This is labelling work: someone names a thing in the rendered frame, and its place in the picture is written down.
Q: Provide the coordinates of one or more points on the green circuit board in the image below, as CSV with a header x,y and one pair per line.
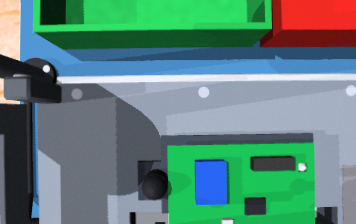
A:
x,y
241,184

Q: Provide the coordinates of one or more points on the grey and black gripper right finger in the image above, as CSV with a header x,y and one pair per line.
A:
x,y
321,221

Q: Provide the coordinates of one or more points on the green bin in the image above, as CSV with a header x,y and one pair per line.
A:
x,y
119,24

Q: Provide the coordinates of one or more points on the red bin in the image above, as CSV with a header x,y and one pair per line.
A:
x,y
330,23

